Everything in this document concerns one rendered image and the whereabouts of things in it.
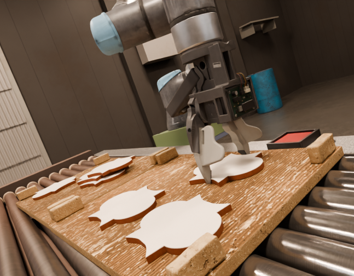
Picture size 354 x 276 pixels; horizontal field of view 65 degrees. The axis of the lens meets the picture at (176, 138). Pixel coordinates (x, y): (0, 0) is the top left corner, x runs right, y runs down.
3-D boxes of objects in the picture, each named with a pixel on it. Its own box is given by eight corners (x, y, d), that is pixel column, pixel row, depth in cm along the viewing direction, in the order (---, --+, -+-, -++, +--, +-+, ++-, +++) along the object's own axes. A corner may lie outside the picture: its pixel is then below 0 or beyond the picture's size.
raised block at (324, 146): (326, 149, 43) (321, 132, 43) (338, 148, 42) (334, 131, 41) (309, 165, 40) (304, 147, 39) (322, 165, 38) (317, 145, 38)
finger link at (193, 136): (191, 151, 43) (193, 96, 44) (185, 151, 44) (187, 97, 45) (213, 154, 46) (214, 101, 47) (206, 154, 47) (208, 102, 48)
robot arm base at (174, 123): (189, 122, 133) (182, 103, 132) (207, 118, 120) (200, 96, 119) (162, 132, 125) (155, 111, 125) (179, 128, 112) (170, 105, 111)
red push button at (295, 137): (289, 139, 61) (287, 133, 61) (315, 137, 56) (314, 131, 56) (273, 149, 58) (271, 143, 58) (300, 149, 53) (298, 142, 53)
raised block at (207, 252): (215, 252, 28) (207, 228, 27) (230, 257, 26) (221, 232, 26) (170, 294, 24) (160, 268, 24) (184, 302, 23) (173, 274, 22)
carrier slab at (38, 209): (112, 161, 109) (111, 157, 108) (177, 159, 76) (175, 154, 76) (17, 207, 88) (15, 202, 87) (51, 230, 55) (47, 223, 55)
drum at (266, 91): (266, 108, 663) (255, 72, 649) (288, 103, 618) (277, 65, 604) (252, 115, 630) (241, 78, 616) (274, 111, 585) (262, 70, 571)
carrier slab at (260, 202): (180, 159, 75) (178, 154, 75) (344, 155, 43) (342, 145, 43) (51, 231, 55) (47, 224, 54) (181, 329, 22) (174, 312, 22)
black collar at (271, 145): (288, 138, 62) (285, 131, 62) (321, 136, 56) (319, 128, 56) (268, 151, 58) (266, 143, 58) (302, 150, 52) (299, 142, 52)
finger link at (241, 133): (270, 159, 48) (243, 119, 44) (242, 159, 53) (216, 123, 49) (277, 146, 49) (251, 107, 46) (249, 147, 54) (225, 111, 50)
